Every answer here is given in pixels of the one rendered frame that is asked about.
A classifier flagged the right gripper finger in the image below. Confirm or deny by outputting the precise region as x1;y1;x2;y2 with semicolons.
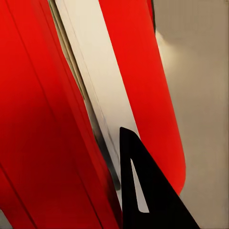
119;127;200;229

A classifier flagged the radio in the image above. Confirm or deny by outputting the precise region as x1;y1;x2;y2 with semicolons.
0;0;186;229

